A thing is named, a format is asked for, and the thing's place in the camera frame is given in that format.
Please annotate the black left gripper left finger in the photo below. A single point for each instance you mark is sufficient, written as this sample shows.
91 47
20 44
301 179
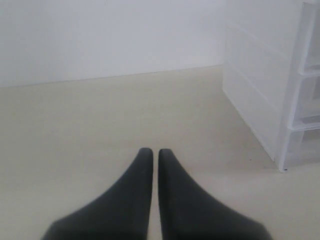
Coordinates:
120 213

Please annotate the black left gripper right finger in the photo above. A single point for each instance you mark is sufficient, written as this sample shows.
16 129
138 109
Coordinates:
188 212

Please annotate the clear bottom wide drawer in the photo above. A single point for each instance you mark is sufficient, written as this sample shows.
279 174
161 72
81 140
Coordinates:
303 148

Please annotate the clear middle wide drawer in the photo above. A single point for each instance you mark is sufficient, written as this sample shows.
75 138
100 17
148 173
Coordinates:
306 109

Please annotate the clear wide drawer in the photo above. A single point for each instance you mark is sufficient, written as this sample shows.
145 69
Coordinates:
306 109
303 148

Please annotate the white plastic drawer cabinet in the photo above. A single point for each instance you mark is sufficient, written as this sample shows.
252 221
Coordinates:
262 67

